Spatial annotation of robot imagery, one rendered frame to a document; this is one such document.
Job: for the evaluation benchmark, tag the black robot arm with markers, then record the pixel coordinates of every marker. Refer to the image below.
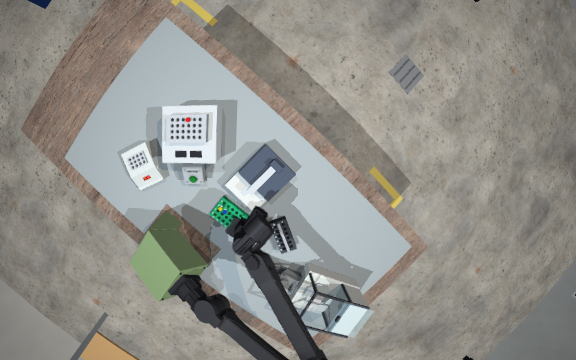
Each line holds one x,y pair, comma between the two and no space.
213,310

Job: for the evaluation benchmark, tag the green tube rack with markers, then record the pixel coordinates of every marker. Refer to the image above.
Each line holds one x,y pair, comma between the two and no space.
234,209

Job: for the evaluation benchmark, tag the white dry block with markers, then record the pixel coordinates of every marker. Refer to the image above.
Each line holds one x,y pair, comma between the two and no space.
150,172

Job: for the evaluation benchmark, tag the grey bench mat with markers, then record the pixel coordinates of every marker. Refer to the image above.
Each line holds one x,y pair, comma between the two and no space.
333,225

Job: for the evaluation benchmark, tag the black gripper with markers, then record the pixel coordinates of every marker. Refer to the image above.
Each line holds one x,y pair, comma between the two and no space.
231,228

